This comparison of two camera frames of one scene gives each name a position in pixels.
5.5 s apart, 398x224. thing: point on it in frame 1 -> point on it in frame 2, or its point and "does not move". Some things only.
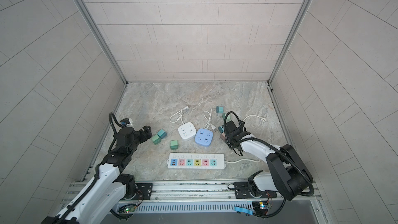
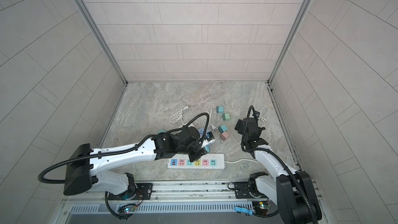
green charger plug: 228,116 does not move
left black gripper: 148,133 -> 198,155
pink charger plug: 223,136 does not move
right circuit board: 260,208 does not move
